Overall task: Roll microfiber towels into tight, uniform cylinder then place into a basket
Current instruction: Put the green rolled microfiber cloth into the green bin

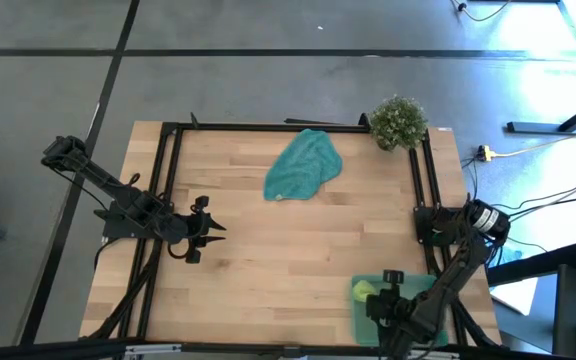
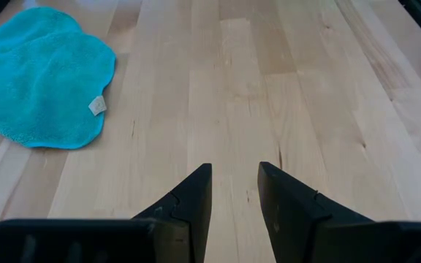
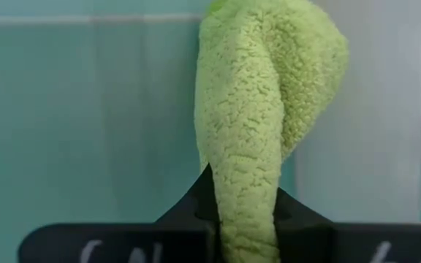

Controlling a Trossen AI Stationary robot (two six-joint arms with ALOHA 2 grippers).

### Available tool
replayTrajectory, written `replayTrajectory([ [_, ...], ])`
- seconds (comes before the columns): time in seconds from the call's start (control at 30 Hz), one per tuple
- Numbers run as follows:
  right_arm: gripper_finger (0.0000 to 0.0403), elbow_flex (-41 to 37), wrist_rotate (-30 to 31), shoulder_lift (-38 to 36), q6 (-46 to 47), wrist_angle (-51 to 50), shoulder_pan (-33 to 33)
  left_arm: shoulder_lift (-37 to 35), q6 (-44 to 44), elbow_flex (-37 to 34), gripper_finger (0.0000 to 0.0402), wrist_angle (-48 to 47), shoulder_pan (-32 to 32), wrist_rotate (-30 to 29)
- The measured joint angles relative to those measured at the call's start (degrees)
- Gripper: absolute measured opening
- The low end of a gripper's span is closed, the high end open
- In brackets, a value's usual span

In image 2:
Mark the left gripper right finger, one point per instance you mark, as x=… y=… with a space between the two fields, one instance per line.
x=291 y=219

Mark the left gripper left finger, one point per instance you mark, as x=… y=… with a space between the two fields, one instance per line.
x=188 y=212

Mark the teal microfiber towel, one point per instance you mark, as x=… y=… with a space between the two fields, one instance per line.
x=38 y=73

